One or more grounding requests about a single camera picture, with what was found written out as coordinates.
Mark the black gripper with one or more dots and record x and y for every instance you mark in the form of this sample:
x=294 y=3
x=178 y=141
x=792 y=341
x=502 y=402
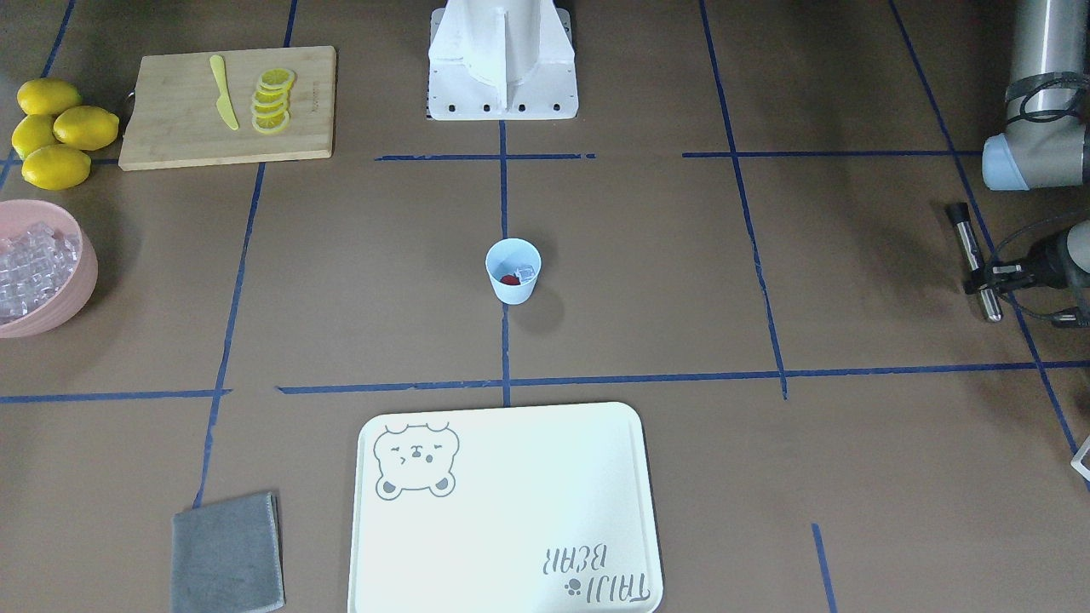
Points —
x=1041 y=263

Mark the steel muddler with black tip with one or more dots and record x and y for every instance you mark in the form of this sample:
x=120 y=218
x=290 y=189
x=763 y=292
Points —
x=969 y=243

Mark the clear ice cube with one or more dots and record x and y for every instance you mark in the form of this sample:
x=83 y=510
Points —
x=525 y=274

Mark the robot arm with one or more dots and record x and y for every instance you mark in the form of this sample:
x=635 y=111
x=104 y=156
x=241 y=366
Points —
x=1044 y=142

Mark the light blue cup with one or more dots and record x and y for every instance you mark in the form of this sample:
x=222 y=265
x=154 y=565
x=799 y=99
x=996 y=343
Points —
x=502 y=258

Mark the pile of ice cubes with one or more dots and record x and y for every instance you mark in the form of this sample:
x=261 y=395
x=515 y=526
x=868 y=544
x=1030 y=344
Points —
x=35 y=265

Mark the white bear serving tray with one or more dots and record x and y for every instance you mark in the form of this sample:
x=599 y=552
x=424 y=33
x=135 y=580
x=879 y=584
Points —
x=523 y=509

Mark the lemon slice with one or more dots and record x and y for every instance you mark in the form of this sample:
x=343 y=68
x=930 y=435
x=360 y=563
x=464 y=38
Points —
x=270 y=97
x=270 y=125
x=277 y=79
x=260 y=110

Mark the wooden cutting board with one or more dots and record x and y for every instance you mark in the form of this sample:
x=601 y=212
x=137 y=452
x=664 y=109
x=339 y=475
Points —
x=175 y=122

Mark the yellow plastic knife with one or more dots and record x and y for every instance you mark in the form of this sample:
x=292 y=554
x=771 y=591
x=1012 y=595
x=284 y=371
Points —
x=223 y=102

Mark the grey folded cloth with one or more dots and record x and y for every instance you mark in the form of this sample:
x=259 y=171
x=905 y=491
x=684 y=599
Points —
x=225 y=557

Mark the whole yellow lemon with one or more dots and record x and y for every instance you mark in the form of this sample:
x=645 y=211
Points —
x=32 y=133
x=87 y=128
x=47 y=96
x=56 y=167

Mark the pink bowl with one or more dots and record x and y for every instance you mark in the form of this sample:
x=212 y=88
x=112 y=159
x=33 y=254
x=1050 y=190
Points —
x=17 y=215

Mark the white wire cup rack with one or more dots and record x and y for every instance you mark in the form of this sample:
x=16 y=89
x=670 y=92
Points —
x=1080 y=459

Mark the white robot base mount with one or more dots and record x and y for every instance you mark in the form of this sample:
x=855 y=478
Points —
x=501 y=61

